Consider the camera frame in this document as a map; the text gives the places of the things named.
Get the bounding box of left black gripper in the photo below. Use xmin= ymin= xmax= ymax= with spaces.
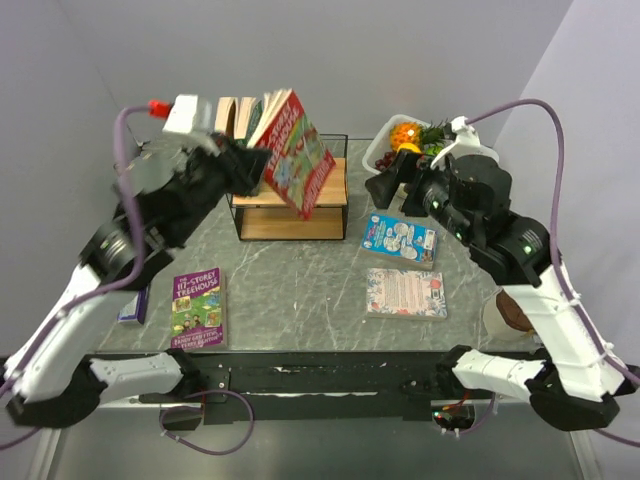
xmin=167 ymin=129 xmax=273 ymax=245

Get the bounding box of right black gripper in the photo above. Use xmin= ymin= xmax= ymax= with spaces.
xmin=363 ymin=147 xmax=477 ymax=247

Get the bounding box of orange Treehouse book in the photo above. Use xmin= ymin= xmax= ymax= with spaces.
xmin=214 ymin=97 xmax=237 ymax=138

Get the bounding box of red 13-Storey Treehouse book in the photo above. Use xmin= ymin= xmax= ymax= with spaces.
xmin=247 ymin=89 xmax=336 ymax=220

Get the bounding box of green 104-Storey Treehouse book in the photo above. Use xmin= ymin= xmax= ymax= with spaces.
xmin=234 ymin=97 xmax=263 ymax=144

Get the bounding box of pink floral book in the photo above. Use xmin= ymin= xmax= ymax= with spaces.
xmin=365 ymin=268 xmax=448 ymax=320

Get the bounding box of purple 117-Storey Treehouse book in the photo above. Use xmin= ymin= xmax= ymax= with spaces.
xmin=170 ymin=267 xmax=228 ymax=351

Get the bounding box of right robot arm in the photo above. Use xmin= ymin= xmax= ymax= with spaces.
xmin=365 ymin=150 xmax=639 ymax=431

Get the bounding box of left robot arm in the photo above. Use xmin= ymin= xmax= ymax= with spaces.
xmin=1 ymin=134 xmax=271 ymax=429

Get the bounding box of dark grape bunch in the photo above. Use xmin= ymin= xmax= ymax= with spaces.
xmin=374 ymin=151 xmax=396 ymax=172

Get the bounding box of white plastic fruit basket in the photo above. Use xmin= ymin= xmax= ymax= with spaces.
xmin=362 ymin=114 xmax=499 ymax=175

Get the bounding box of orange mango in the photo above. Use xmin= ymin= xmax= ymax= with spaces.
xmin=398 ymin=142 xmax=422 ymax=154

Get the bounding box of small pineapple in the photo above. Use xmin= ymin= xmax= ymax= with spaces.
xmin=389 ymin=122 xmax=446 ymax=151

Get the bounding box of blue cartoon book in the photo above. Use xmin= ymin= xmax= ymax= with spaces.
xmin=360 ymin=213 xmax=438 ymax=270

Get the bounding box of green apple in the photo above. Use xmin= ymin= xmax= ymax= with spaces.
xmin=425 ymin=144 xmax=443 ymax=157

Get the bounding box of brown round object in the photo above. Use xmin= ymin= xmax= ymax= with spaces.
xmin=482 ymin=289 xmax=535 ymax=341

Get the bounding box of dark blue book at left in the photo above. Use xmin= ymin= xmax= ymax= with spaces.
xmin=117 ymin=286 xmax=150 ymax=326

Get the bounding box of wood and wire shelf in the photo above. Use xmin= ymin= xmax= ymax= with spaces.
xmin=225 ymin=132 xmax=350 ymax=242

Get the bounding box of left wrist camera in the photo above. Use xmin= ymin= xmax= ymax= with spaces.
xmin=148 ymin=94 xmax=214 ymax=135

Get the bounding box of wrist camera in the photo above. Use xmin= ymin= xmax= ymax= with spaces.
xmin=148 ymin=94 xmax=214 ymax=135
xmin=430 ymin=116 xmax=483 ymax=170

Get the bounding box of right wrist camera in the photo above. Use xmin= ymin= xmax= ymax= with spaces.
xmin=430 ymin=116 xmax=483 ymax=170

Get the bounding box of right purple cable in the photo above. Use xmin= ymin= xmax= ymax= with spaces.
xmin=464 ymin=98 xmax=640 ymax=448

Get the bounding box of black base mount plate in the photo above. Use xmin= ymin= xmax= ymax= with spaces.
xmin=84 ymin=350 xmax=501 ymax=426

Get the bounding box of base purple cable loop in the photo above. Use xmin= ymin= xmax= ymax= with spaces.
xmin=158 ymin=389 xmax=255 ymax=455

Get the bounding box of aluminium rail frame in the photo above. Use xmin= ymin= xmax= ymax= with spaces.
xmin=28 ymin=400 xmax=602 ymax=479

